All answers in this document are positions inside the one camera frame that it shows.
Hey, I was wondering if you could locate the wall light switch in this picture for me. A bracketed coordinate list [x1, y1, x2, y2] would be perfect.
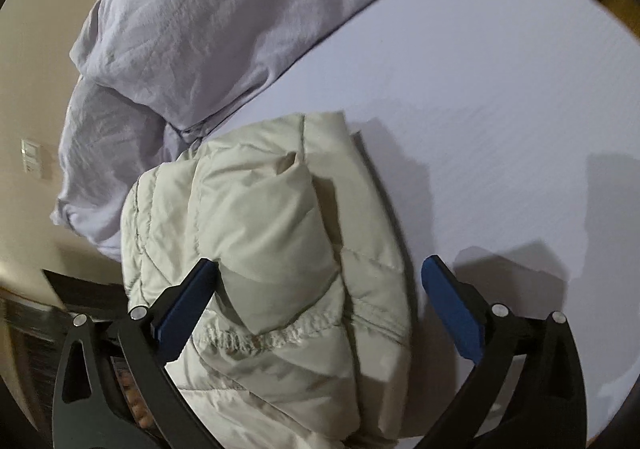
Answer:
[21, 139, 42, 178]

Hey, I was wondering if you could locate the right lavender pillow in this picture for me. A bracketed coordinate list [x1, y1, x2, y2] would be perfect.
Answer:
[70, 0, 376, 131]

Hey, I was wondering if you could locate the lavender bed mattress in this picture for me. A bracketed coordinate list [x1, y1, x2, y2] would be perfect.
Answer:
[224, 0, 639, 435]

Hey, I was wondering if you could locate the lavender pillow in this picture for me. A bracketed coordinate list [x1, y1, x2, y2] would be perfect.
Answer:
[70, 0, 376, 131]
[51, 76, 193, 261]

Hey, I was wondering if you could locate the left lavender pillow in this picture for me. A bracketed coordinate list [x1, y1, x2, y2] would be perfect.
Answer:
[51, 76, 193, 261]

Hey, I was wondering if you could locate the beige puffer jacket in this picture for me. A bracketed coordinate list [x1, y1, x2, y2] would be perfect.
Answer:
[120, 112, 411, 448]

